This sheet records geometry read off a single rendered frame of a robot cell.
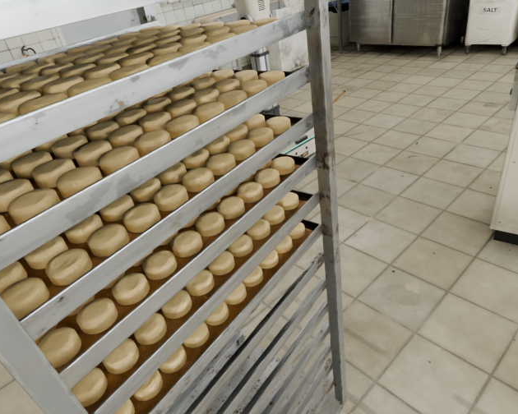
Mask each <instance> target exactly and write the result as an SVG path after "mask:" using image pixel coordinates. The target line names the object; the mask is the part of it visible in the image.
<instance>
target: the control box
mask: <svg viewBox="0 0 518 414"><path fill-rule="evenodd" d="M517 101H518V81H514V83H513V88H512V92H511V99H510V103H509V107H508V110H514V111H515V110H516V105H517Z"/></svg>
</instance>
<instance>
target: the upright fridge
mask: <svg viewBox="0 0 518 414"><path fill-rule="evenodd" d="M468 14H469V0H349V43H350V44H357V50H358V51H357V53H360V51H359V50H360V44H389V45H415V46H435V47H437V53H438V55H437V57H440V56H441V55H440V53H441V52H442V47H444V46H446V45H448V44H450V43H451V42H453V41H455V40H457V39H460V44H463V40H464V37H465V35H466V28H467V21H468Z"/></svg>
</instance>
